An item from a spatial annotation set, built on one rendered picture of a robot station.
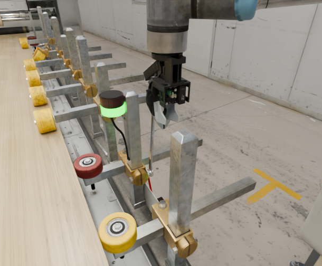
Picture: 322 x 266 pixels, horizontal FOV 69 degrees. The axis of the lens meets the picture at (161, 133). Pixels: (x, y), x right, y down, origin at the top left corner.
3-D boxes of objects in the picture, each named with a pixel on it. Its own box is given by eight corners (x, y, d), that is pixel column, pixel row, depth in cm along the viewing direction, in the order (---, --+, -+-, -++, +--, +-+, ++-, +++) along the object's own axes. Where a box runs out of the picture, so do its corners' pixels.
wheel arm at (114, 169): (196, 143, 90) (197, 133, 88) (201, 148, 88) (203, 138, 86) (83, 181, 73) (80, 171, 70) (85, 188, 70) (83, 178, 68)
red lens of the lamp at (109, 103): (119, 96, 62) (118, 88, 61) (128, 104, 57) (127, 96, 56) (96, 101, 59) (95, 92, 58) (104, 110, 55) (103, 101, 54)
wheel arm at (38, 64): (110, 56, 159) (110, 51, 157) (112, 58, 156) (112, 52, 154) (29, 67, 139) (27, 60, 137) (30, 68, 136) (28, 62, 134)
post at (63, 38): (80, 108, 161) (65, 34, 136) (81, 110, 159) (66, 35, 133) (75, 109, 160) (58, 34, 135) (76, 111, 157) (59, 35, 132)
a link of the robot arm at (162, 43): (139, 28, 52) (176, 25, 56) (140, 50, 55) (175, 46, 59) (159, 34, 46) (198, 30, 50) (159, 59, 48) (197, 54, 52)
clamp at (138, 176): (132, 159, 82) (131, 147, 80) (149, 182, 72) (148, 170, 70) (116, 163, 80) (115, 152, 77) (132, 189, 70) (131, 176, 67)
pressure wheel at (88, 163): (102, 176, 78) (97, 148, 72) (109, 192, 72) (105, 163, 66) (77, 184, 75) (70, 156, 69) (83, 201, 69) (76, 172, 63)
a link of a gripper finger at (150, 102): (149, 117, 61) (148, 85, 56) (146, 115, 62) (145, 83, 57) (164, 113, 63) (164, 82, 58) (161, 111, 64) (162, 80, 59)
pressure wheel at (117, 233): (112, 237, 59) (107, 207, 53) (143, 244, 58) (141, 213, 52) (98, 269, 53) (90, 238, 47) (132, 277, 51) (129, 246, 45)
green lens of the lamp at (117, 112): (120, 104, 63) (119, 97, 62) (128, 113, 59) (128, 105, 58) (98, 109, 61) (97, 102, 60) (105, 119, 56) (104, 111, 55)
